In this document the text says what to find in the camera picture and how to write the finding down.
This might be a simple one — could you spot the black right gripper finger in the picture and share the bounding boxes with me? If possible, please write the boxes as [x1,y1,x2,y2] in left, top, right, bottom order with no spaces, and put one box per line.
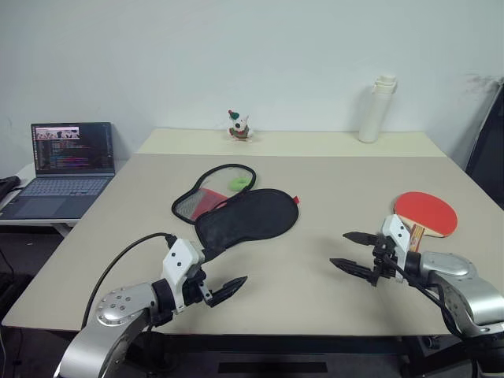
[328,258,375,281]
[342,231,381,247]

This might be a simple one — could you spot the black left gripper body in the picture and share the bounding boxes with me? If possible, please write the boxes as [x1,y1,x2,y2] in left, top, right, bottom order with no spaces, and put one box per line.
[182,262,217,311]

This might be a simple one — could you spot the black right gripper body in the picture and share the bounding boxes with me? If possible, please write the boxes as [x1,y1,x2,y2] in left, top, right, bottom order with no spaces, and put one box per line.
[369,234,399,287]

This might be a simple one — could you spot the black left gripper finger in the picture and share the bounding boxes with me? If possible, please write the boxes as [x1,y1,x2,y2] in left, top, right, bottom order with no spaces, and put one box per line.
[202,275,249,309]
[198,246,220,265]

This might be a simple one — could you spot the red black-rimmed mesh pouch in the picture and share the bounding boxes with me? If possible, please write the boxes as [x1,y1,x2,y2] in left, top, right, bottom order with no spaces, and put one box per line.
[170,162,302,261]

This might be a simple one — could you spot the red table tennis paddle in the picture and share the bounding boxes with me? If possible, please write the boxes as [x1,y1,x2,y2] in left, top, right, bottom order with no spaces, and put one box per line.
[392,191,459,253]

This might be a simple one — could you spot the red paper insert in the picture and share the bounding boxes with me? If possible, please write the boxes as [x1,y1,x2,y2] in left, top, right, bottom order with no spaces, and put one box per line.
[191,187,230,222]

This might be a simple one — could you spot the white tall cylindrical container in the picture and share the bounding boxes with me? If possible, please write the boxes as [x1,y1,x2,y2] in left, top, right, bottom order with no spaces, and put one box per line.
[358,73,399,144]

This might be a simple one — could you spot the small plush dog figurine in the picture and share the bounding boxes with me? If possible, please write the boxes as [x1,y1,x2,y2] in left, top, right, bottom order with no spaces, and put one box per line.
[225,109,255,143]

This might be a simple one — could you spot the grey open laptop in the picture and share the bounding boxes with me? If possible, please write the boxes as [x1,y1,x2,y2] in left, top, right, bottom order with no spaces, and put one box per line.
[0,121,117,221]

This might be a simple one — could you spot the white side table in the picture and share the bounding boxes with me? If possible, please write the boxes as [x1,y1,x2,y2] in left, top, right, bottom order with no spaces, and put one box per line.
[0,159,86,239]

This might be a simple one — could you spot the black bag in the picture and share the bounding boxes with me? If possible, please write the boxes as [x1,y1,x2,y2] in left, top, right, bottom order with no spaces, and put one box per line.
[0,175,23,206]

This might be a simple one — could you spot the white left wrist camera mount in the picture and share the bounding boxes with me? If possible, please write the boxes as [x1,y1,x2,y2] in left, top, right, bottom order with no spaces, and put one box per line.
[161,238,206,315]

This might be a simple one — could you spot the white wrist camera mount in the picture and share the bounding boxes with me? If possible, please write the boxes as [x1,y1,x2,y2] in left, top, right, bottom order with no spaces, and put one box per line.
[161,238,206,315]
[379,214,413,285]

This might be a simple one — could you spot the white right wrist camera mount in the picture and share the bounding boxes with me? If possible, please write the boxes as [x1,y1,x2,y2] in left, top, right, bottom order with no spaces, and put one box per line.
[379,214,413,285]

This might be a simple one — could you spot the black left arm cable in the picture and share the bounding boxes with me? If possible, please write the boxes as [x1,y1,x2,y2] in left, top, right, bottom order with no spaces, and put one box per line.
[80,232,178,332]

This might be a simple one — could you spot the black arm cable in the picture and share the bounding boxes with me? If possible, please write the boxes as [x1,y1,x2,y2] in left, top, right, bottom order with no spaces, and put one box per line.
[80,232,178,332]
[380,247,473,342]

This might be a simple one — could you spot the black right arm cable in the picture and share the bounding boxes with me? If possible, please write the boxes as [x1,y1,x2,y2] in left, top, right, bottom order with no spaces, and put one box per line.
[380,247,473,342]

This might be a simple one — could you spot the black table frame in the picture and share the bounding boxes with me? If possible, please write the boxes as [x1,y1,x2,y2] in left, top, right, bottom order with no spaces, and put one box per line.
[125,332,485,378]

